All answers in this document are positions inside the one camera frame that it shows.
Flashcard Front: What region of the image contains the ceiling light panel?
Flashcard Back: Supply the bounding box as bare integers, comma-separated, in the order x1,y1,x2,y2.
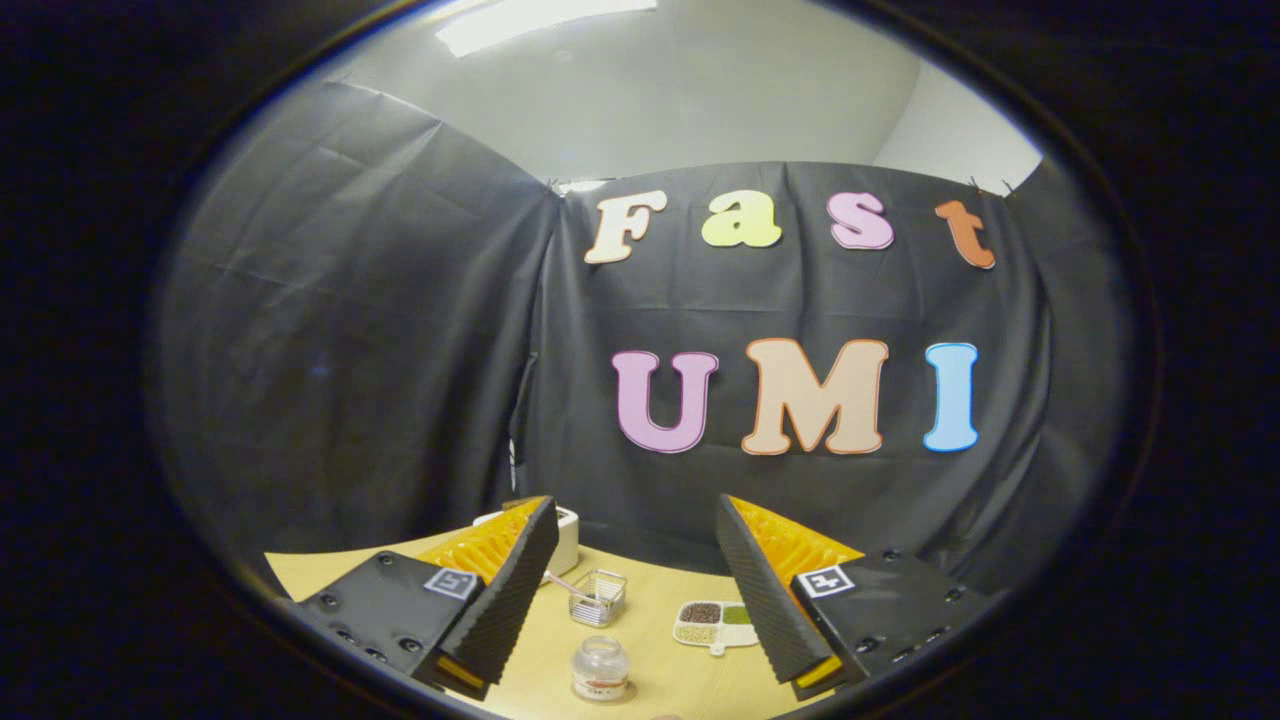
434,0,661,58

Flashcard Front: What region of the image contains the black backdrop cloth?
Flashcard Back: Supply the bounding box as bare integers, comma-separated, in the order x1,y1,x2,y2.
150,80,1133,601

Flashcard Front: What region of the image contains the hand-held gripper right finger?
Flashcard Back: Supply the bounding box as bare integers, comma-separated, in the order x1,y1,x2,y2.
714,493,992,702

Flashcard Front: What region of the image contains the white square container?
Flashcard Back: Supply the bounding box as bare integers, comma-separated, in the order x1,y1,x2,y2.
472,506,582,578

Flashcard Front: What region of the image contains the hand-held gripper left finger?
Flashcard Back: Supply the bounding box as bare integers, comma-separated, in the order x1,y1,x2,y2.
295,495,561,702

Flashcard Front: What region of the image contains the wooden table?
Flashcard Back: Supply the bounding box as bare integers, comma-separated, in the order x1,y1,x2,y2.
265,530,853,720

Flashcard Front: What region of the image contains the small clear juice bottle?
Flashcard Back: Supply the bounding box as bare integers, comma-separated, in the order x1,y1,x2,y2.
571,635,632,704

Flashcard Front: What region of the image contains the clear square glass cup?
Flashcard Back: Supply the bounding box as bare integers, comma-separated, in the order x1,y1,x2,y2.
568,569,629,629

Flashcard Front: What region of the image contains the white sectioned dish of beans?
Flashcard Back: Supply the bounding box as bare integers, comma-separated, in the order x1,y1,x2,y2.
672,599,760,657

